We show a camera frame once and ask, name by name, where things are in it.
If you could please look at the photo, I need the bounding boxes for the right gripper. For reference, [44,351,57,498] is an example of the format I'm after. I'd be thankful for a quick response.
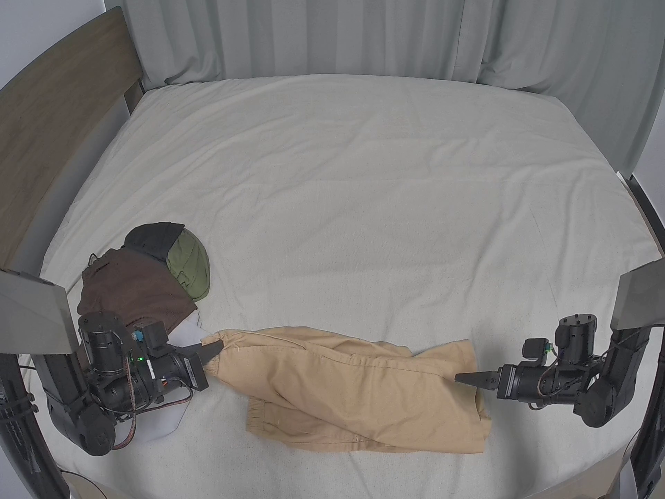
[497,363,550,403]

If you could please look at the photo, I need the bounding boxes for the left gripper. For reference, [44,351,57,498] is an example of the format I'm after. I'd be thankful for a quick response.
[147,345,210,401]

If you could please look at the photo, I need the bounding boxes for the tan shorts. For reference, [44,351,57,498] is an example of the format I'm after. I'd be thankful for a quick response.
[200,325,493,455]

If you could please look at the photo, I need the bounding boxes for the bed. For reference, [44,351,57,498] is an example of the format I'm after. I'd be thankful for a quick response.
[0,6,665,499]

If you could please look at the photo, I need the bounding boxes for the white garment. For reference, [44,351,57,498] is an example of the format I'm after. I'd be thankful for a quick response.
[117,315,216,443]

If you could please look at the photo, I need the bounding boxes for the brown garment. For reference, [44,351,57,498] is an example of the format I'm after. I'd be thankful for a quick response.
[78,247,199,331]

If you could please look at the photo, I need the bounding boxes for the olive green garment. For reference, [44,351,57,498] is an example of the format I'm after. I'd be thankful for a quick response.
[166,228,211,303]

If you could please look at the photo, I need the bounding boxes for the black garment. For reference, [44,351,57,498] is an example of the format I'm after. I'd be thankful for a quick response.
[125,221,187,263]

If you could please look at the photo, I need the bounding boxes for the grey-green curtain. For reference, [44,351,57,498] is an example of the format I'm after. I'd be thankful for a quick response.
[99,0,665,175]

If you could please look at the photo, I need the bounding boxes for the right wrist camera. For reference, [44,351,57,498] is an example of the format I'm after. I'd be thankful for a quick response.
[522,337,550,368]

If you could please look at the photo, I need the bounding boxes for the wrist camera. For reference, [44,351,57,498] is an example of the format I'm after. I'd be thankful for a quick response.
[136,322,171,358]
[522,337,550,368]

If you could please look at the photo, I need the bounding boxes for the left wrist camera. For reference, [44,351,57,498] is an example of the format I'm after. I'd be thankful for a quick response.
[136,322,171,358]

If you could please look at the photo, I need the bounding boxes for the black cable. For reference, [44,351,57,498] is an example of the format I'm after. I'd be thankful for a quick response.
[57,467,117,499]

